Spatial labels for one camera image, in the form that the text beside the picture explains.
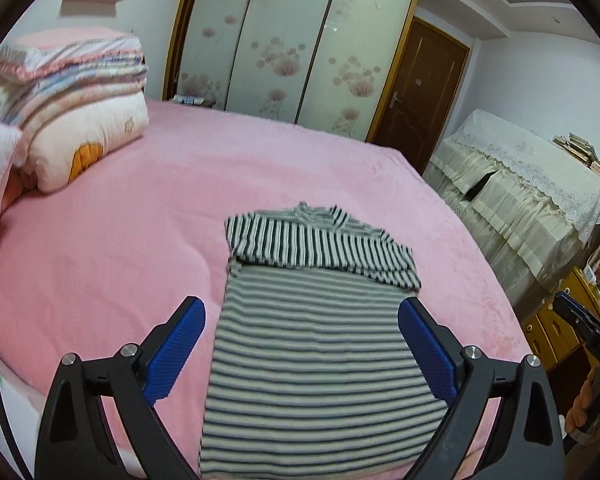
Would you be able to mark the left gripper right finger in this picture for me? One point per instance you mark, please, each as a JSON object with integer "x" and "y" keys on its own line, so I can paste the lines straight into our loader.
{"x": 525, "y": 441}

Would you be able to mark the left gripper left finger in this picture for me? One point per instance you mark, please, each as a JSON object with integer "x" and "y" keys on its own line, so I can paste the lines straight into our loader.
{"x": 75, "y": 440}

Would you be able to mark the black white striped shirt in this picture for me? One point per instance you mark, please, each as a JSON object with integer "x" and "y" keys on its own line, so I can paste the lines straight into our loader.
{"x": 310, "y": 375}

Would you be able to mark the right hand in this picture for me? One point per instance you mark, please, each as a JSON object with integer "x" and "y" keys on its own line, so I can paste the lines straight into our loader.
{"x": 576, "y": 416}

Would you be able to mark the wooden drawer cabinet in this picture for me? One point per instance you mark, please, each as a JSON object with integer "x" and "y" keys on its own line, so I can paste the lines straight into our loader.
{"x": 550, "y": 337}

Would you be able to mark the cream lace covered furniture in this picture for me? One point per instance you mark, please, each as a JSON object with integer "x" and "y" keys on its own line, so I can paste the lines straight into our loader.
{"x": 532, "y": 209}

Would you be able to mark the pink bed cover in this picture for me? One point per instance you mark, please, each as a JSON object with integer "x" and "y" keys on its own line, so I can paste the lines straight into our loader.
{"x": 101, "y": 262}

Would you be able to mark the stack of books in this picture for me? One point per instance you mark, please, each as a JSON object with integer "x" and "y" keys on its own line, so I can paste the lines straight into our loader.
{"x": 580, "y": 149}

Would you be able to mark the dark brown wooden door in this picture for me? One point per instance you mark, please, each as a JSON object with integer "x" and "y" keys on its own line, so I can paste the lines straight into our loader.
{"x": 423, "y": 93}

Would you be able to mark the folded pink quilt stack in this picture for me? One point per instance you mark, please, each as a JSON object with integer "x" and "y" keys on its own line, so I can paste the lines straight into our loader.
{"x": 76, "y": 94}

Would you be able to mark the floral sliding wardrobe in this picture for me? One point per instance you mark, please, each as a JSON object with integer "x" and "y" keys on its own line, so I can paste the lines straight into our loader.
{"x": 326, "y": 65}

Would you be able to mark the pink wall shelf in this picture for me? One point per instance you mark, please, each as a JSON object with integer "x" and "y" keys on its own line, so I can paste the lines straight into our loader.
{"x": 89, "y": 6}

